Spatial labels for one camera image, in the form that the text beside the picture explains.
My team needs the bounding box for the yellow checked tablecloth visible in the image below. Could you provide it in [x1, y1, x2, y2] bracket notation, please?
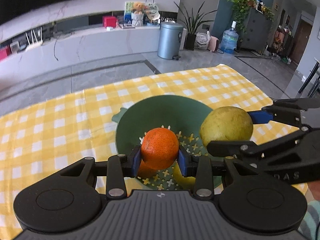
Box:
[0, 64, 309, 240]

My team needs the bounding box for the painted paper fan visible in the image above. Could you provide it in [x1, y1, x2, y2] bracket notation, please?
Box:
[145, 3, 160, 22]

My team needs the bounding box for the black chair frame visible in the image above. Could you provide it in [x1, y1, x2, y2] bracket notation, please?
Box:
[299, 57, 320, 98]

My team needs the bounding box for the grey pedal trash can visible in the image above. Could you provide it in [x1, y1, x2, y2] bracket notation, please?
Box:
[157, 22, 184, 60]

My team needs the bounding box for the green picture frame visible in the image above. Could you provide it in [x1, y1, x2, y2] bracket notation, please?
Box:
[124, 1, 137, 25]

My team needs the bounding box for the pink small appliance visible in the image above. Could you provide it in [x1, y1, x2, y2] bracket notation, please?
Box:
[209, 36, 220, 52]

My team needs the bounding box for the orange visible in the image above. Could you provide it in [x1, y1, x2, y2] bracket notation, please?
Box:
[141, 127, 179, 170]
[137, 160, 158, 178]

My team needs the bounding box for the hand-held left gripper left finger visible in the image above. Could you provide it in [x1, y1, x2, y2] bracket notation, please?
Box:
[57, 145, 142, 200]

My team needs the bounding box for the brown door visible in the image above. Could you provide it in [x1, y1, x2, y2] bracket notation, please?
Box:
[291, 19, 313, 65]

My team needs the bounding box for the potted plant with long leaves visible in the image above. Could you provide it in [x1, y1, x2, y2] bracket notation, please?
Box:
[174, 1, 218, 50]

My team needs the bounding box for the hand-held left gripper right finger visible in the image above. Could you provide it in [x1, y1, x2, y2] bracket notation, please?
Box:
[177, 145, 252, 198]

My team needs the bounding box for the white router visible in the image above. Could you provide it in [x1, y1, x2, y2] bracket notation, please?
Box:
[25, 29, 43, 52]

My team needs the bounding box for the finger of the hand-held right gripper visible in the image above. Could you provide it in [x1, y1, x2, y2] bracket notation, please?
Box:
[249, 98, 320, 130]
[207, 127, 320, 161]

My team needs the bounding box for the person's right forearm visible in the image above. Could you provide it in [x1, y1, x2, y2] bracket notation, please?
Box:
[299, 181, 320, 240]

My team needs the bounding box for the teddy bear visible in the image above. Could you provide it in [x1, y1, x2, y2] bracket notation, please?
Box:
[131, 2, 145, 14]

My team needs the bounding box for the trailing green plant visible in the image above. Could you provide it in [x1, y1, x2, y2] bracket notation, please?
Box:
[226, 0, 257, 33]

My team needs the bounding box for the white plastic bag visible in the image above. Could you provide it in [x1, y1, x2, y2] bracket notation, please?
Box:
[194, 31, 210, 50]

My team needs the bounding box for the grey cabinet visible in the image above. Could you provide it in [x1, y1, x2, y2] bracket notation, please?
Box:
[241, 7, 272, 55]

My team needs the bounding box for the green colander bowl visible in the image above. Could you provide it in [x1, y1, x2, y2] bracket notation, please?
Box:
[112, 94, 224, 193]

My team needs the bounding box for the red box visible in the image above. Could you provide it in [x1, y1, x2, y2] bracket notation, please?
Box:
[102, 16, 118, 27]

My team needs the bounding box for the blue water jug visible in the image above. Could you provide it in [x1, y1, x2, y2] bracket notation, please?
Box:
[219, 21, 239, 54]

